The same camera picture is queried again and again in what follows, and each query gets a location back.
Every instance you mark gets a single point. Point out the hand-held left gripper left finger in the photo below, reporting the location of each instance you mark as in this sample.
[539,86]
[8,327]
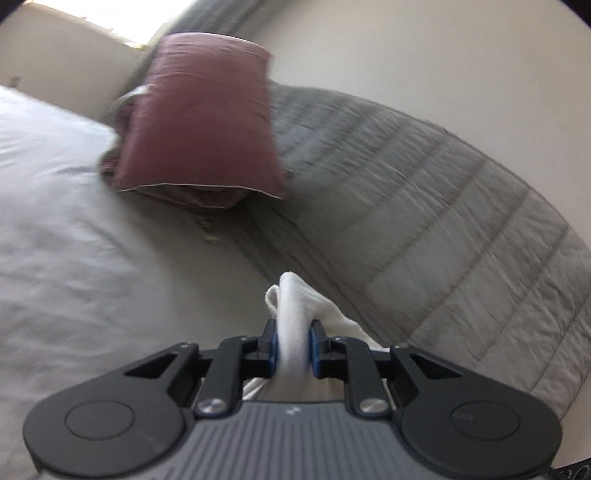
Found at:
[273,350]

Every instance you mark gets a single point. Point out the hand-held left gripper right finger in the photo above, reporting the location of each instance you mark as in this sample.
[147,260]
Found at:
[313,350]

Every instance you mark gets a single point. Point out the white garment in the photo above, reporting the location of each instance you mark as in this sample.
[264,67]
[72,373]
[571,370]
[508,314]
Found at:
[293,314]

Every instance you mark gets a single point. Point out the grey quilted headboard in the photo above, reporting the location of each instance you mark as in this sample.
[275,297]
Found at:
[415,207]

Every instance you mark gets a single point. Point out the folded quilt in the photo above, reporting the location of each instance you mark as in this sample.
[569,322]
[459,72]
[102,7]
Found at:
[184,198]

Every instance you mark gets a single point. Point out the maroon pillow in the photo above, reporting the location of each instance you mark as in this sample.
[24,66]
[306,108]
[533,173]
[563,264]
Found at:
[203,115]

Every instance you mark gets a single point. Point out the grey curtain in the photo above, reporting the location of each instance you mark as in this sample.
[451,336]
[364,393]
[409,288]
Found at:
[217,18]

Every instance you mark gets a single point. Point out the window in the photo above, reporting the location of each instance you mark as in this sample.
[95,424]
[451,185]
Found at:
[92,18]

